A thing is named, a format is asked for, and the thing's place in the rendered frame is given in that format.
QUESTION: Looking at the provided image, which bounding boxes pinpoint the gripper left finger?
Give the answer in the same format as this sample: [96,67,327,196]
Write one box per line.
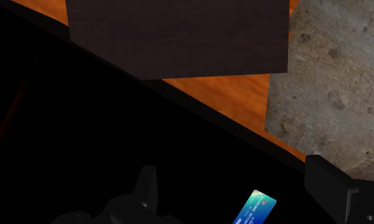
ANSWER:
[50,165,183,224]

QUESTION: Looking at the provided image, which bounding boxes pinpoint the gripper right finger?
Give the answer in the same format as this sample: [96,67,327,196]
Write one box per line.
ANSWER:
[304,154,374,224]

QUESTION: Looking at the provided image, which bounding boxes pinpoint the blue green bank card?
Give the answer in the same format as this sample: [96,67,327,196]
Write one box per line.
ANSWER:
[231,189,278,224]

